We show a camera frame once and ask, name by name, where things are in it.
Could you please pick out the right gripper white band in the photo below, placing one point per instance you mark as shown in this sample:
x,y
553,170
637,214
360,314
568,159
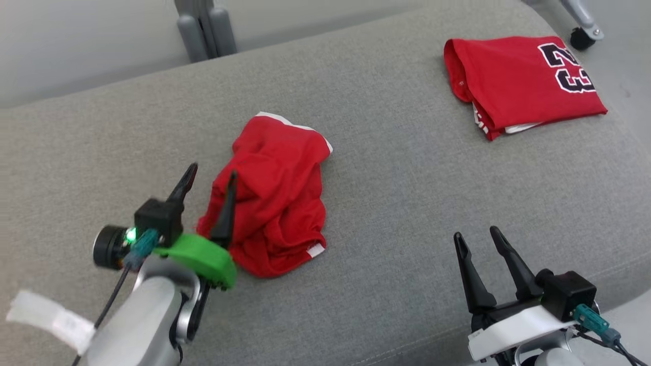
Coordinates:
x,y
508,328

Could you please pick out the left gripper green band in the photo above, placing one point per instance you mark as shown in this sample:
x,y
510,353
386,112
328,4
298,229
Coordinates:
x,y
203,256

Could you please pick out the red shorts white trim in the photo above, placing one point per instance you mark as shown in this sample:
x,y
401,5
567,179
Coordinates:
x,y
277,193

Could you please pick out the red white jersey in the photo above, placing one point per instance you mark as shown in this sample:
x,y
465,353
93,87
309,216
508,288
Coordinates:
x,y
519,81

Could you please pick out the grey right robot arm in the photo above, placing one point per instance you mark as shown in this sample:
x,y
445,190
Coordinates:
x,y
554,358

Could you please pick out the grey fabric sofa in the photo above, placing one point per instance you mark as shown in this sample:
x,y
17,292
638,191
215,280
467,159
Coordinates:
x,y
396,203

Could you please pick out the white paper label tag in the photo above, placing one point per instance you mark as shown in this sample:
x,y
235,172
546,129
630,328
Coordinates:
x,y
48,317

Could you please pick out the grey chair leg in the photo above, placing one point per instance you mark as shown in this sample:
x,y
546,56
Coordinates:
x,y
582,12

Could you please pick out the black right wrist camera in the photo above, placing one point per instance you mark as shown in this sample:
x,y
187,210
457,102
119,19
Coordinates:
x,y
569,295

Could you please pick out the grey metal post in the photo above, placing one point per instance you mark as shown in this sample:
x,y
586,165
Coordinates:
x,y
206,28

